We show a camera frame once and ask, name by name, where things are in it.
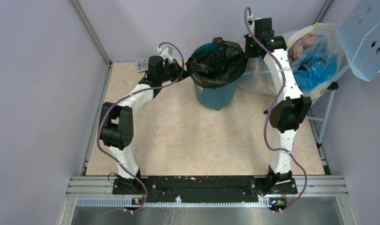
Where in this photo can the translucent bag of trash bags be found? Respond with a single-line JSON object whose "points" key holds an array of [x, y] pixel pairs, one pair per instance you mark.
{"points": [[257, 77]]}

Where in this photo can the black trash bag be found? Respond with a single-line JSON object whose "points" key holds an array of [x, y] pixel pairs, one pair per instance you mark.
{"points": [[218, 67]]}

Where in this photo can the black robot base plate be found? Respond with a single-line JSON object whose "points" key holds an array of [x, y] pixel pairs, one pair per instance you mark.
{"points": [[202, 189]]}

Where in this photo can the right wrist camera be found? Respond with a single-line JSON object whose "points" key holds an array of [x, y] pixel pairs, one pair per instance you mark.
{"points": [[250, 22]]}

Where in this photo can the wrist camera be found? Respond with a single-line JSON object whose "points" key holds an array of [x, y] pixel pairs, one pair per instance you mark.
{"points": [[250, 22], [166, 54]]}

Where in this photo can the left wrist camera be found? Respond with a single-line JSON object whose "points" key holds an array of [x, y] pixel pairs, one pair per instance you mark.
{"points": [[166, 54]]}

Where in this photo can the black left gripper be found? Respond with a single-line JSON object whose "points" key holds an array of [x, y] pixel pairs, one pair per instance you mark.
{"points": [[176, 68]]}

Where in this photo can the white cable duct strip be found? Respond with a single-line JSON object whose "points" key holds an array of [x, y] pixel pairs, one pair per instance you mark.
{"points": [[128, 202]]}

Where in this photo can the blue playing card box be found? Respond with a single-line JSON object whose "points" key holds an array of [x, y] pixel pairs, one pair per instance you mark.
{"points": [[142, 65]]}

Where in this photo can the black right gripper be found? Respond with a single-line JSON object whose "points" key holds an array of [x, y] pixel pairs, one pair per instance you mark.
{"points": [[248, 55]]}

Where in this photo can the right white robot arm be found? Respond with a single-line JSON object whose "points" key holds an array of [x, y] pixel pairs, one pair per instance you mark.
{"points": [[290, 105]]}

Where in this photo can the teal plastic trash bin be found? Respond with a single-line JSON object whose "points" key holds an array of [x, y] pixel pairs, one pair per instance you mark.
{"points": [[214, 98]]}

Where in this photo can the perforated light blue panel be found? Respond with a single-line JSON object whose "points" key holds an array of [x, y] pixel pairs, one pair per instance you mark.
{"points": [[359, 35]]}

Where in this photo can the pink trash bag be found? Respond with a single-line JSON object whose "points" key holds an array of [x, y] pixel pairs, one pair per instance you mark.
{"points": [[296, 50]]}

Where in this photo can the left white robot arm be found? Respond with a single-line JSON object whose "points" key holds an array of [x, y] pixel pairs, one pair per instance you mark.
{"points": [[116, 124]]}

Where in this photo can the blue trash bag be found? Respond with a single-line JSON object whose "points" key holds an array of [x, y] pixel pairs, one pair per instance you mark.
{"points": [[317, 65]]}

